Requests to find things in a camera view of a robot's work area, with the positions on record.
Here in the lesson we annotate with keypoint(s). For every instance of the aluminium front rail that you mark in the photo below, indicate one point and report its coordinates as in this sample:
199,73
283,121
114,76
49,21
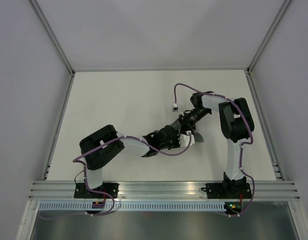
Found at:
275,190

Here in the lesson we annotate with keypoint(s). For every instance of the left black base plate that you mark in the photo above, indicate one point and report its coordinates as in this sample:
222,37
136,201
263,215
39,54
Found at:
81,191

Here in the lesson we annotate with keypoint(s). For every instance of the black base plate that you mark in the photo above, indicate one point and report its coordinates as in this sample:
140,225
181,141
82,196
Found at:
218,191
81,191

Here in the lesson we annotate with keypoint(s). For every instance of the aluminium cage frame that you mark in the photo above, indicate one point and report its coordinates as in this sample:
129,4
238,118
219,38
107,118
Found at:
133,58

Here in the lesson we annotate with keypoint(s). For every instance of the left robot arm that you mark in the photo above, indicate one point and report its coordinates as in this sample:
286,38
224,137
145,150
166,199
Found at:
102,146

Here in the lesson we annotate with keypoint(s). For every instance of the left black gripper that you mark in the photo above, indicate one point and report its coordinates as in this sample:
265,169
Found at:
177,136

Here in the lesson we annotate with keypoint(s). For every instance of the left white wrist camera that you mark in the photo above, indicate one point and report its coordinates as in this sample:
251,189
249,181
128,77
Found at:
186,139

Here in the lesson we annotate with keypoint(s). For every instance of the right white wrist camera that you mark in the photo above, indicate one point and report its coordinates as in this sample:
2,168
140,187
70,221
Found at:
176,108

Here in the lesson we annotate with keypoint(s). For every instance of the white slotted cable duct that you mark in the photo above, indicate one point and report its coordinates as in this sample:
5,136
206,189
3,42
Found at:
135,206

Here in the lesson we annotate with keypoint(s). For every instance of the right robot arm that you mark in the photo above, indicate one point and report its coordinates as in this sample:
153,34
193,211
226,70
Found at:
237,126

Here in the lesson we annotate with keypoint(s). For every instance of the grey cloth napkin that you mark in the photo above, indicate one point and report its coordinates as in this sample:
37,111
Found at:
199,138

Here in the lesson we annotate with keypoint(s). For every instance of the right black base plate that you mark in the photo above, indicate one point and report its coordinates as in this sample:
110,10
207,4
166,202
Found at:
218,191

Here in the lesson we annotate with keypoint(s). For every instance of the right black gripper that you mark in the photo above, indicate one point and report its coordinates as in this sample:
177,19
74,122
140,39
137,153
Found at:
185,124

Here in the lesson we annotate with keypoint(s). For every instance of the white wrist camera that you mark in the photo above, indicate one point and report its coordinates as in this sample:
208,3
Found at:
176,108
186,139

